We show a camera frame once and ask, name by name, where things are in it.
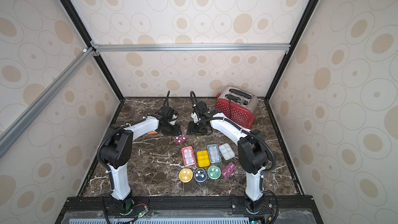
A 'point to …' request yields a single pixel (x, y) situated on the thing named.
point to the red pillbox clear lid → (188, 155)
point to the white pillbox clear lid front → (226, 152)
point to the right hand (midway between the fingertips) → (195, 131)
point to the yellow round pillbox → (186, 174)
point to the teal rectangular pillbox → (214, 155)
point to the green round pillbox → (214, 172)
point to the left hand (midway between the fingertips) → (182, 131)
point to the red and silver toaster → (238, 105)
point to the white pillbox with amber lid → (203, 158)
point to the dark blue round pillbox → (200, 174)
